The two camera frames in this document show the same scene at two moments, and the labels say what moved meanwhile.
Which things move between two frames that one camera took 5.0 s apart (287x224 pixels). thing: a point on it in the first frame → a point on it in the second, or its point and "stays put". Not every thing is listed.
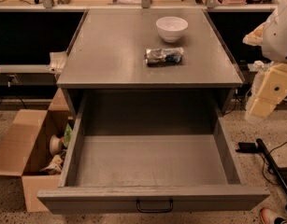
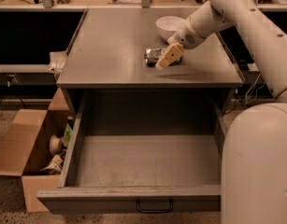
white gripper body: [279, 36] → [186, 36]
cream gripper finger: [271, 85] → [171, 54]
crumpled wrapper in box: [55, 165] stays put
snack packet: [168, 56] stays put
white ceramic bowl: [171, 28] stays put
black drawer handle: [154, 211] stays put
